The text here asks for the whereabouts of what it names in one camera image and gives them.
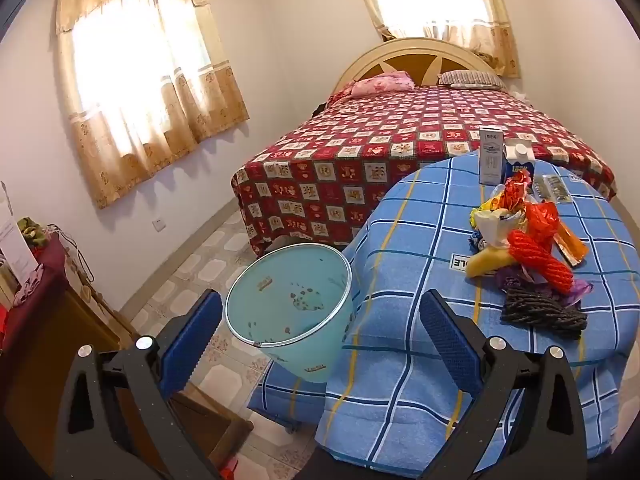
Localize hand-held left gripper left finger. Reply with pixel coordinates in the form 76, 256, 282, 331
52, 289, 224, 480

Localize beige patterned narrow curtain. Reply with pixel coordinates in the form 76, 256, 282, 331
345, 0, 522, 80

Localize pink pillow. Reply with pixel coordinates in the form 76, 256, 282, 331
350, 71, 416, 97

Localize blue plaid tablecloth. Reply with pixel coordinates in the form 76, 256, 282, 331
247, 152, 640, 461

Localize bed with red patterned quilt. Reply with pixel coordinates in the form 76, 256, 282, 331
231, 82, 618, 258

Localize red wrapper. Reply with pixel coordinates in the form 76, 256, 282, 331
500, 169, 533, 213

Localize green plush toy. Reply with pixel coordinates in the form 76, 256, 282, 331
17, 216, 48, 248

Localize white paper sign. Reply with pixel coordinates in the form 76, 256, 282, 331
0, 217, 38, 286

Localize yellow sponge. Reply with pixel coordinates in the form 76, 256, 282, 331
465, 246, 513, 278

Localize white tall carton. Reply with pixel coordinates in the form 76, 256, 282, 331
478, 127, 505, 186

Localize cream wooden headboard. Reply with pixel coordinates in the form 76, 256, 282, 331
332, 37, 508, 93

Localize dark red cloth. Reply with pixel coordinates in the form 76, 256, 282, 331
0, 232, 68, 331

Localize orange foil wrapper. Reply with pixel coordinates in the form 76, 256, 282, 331
552, 220, 588, 267

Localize beige patterned wide curtain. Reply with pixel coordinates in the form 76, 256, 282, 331
55, 0, 250, 210

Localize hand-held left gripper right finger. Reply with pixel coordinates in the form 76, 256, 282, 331
419, 288, 588, 480

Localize black mesh net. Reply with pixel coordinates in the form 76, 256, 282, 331
501, 280, 588, 340

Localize teal plastic bin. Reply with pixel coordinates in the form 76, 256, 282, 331
225, 244, 357, 385

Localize purple plastic film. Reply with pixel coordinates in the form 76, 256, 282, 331
497, 265, 596, 306

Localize thin cable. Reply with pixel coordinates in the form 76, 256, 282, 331
50, 225, 96, 286

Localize red mesh net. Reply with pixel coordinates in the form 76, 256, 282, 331
507, 229, 576, 295

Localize striped pillow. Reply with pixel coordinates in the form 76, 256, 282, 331
437, 70, 507, 91

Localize wooden cabinet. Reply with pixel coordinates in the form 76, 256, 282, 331
0, 250, 146, 480

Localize blue carton with white cap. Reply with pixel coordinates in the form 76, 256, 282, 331
502, 141, 533, 178

